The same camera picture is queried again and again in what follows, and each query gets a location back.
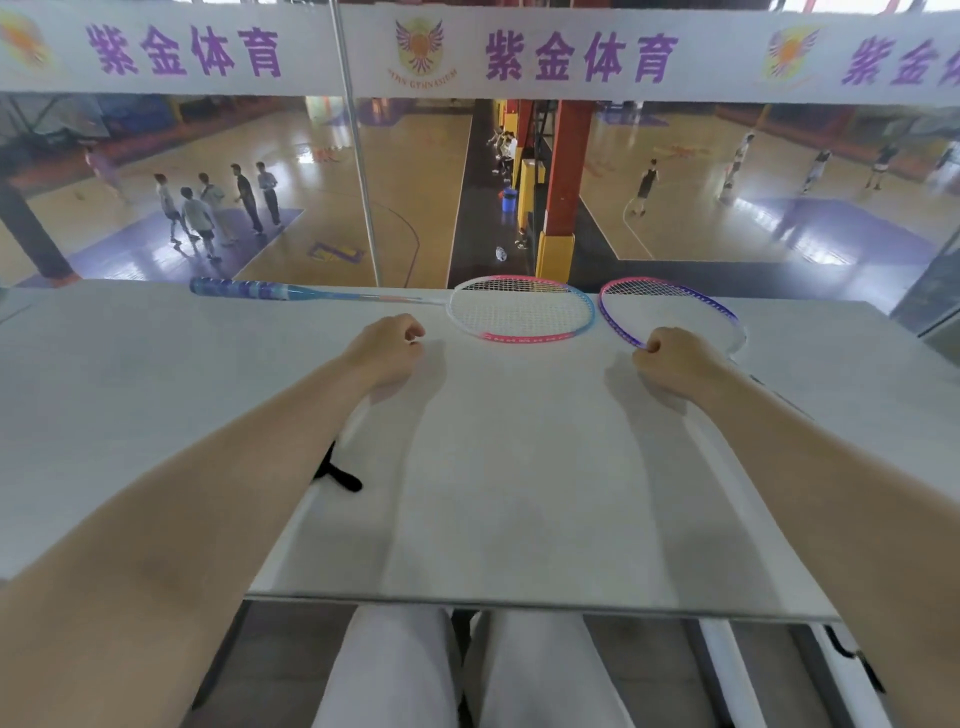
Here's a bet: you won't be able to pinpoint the person's left hand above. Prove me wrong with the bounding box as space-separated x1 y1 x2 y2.
338 314 427 393

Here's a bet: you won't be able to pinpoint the person's right hand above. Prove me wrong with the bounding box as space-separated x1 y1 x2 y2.
631 326 744 412

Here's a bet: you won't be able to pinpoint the purple pink badminton racket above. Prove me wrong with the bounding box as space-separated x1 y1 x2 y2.
598 276 815 421

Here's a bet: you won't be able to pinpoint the green black cleaning cloth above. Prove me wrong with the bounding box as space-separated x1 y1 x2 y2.
313 440 364 494

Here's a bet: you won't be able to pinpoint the pink blue badminton racket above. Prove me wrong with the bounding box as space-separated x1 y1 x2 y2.
189 275 598 346

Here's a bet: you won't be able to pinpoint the person's left forearm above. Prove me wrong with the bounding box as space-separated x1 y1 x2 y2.
0 359 376 728

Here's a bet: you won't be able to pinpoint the person's right forearm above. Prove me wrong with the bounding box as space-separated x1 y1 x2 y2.
697 367 960 728

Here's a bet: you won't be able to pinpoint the person's white trousers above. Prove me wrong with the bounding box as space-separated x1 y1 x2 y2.
311 603 635 728

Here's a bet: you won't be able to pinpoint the metal window mullion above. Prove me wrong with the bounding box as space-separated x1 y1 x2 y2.
329 0 384 289

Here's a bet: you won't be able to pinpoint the red pillar with yellow base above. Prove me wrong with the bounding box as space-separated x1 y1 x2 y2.
534 99 598 280

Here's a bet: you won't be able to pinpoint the group of distant people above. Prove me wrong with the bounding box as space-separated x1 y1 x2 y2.
82 123 960 264

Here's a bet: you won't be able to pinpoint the white banner with purple print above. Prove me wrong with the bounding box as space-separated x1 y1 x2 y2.
0 0 960 106

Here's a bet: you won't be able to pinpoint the white table leg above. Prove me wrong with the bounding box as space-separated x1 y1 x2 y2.
191 599 253 710
813 622 898 728
697 618 770 728

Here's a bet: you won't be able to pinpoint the yellow padded post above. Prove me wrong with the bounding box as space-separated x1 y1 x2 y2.
519 157 547 226

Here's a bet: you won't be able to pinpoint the dark hoop post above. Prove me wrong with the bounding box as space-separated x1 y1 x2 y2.
0 176 80 286

